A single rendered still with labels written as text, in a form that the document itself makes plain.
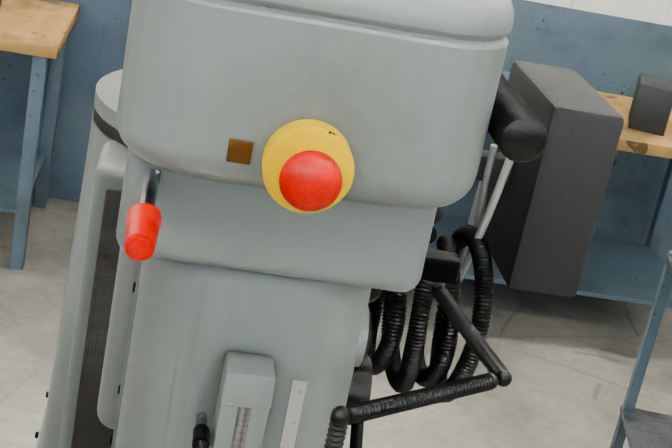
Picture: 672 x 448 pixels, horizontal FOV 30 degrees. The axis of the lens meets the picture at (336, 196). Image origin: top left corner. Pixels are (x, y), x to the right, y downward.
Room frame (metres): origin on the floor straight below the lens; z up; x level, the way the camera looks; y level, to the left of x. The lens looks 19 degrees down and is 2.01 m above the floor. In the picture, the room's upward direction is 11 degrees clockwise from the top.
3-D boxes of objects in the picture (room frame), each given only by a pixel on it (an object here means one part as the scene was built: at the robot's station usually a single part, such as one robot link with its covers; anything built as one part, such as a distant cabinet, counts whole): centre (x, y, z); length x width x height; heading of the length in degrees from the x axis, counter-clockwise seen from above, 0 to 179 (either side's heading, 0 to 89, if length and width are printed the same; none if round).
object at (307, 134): (0.78, 0.02, 1.76); 0.06 x 0.02 x 0.06; 99
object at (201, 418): (0.90, 0.07, 1.49); 0.06 x 0.01 x 0.01; 9
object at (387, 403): (0.85, -0.10, 1.58); 0.17 x 0.01 x 0.01; 133
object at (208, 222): (1.05, 0.06, 1.68); 0.34 x 0.24 x 0.10; 9
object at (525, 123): (1.07, -0.08, 1.79); 0.45 x 0.04 x 0.04; 9
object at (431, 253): (1.05, -0.08, 1.60); 0.08 x 0.02 x 0.04; 99
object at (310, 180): (0.76, 0.02, 1.76); 0.04 x 0.03 x 0.04; 99
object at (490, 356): (0.98, -0.13, 1.58); 0.17 x 0.01 x 0.01; 18
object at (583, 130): (1.36, -0.23, 1.62); 0.20 x 0.09 x 0.21; 9
